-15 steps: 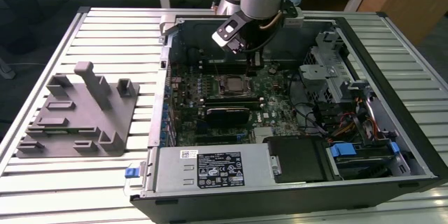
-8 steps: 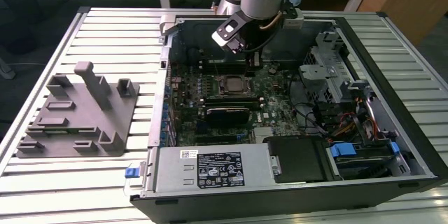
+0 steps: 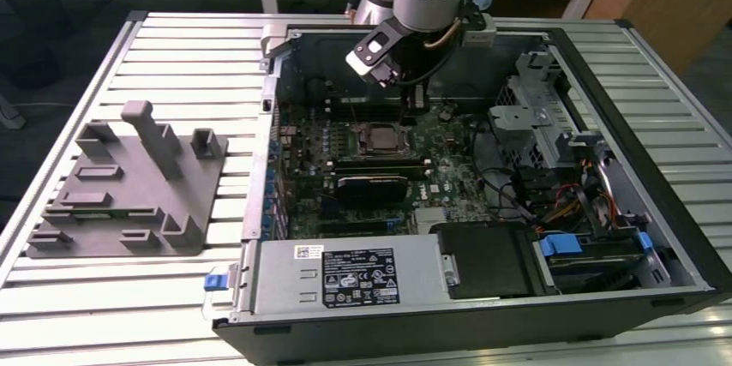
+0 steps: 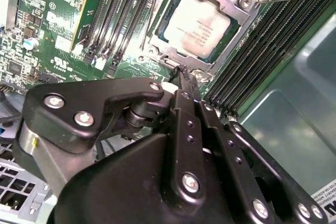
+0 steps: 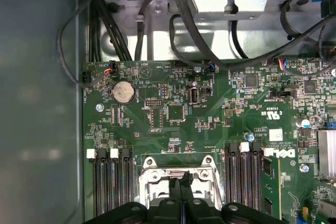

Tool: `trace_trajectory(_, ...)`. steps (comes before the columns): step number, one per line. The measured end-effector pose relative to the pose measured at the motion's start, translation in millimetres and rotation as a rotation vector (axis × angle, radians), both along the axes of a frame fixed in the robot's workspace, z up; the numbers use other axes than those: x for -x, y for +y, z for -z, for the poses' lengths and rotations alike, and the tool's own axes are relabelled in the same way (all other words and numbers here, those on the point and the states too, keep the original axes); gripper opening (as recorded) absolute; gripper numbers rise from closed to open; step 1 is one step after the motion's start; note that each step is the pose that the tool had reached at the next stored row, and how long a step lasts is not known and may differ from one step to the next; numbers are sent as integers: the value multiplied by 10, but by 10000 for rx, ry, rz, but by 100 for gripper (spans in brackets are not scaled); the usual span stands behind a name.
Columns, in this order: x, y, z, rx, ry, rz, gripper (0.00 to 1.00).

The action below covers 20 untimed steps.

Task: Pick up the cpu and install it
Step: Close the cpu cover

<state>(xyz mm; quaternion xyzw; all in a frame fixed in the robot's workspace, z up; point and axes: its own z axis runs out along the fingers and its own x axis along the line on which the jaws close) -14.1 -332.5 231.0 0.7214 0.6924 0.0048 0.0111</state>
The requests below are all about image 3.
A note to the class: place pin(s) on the thin metal locking lever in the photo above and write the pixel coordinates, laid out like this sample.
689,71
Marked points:
356,116

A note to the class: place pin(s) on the silver CPU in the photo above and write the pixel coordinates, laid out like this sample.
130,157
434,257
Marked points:
385,136

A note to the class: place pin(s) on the CPU socket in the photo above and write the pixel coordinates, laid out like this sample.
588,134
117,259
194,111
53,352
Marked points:
361,152

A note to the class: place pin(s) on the RAM slot with white clips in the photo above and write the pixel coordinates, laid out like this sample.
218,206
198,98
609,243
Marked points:
380,175
377,112
380,166
377,101

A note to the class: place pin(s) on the round coin battery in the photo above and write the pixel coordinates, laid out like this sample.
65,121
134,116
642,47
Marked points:
444,116

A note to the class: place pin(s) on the metal disk bay cage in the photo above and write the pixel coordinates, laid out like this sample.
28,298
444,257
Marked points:
514,119

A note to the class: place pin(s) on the green motherboard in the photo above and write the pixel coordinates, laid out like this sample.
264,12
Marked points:
462,177

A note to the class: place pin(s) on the black expansion card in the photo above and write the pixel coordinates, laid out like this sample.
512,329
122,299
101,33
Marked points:
372,192

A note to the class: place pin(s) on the silver chipset heat sink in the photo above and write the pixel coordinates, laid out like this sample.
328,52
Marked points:
430,217

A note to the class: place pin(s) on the black expansion slot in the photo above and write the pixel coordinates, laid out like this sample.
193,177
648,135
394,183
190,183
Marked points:
350,226

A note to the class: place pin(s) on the grey parts rack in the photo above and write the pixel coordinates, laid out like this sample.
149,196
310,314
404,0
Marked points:
194,177

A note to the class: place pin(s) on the black plastic drive cover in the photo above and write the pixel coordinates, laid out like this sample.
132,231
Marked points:
485,259

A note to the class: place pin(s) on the hard disk in blue carrier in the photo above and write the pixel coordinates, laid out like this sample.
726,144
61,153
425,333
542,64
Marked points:
560,246

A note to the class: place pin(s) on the grey power supply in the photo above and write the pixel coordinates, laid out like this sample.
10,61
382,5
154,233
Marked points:
274,280

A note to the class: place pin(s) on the blue case latch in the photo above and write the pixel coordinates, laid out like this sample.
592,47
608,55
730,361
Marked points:
216,282

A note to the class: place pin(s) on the green RAM stick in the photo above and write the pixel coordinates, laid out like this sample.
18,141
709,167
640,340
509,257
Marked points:
114,213

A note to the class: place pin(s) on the black PC case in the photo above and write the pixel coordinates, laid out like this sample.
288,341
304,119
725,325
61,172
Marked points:
400,336

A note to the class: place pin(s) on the grey metal stand foot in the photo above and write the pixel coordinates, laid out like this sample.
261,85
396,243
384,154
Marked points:
9,115

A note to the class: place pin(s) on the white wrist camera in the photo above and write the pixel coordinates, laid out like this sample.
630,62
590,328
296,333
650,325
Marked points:
372,51

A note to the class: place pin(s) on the small grey wrist camera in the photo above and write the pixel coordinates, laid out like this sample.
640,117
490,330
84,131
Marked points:
478,36

